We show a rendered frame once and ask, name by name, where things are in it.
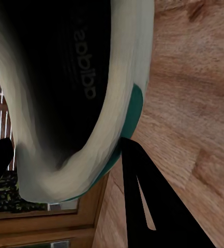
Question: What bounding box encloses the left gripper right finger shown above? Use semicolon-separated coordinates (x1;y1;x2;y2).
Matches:
121;137;216;248

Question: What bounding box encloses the gym shoe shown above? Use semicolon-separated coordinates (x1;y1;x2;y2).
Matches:
0;0;154;204

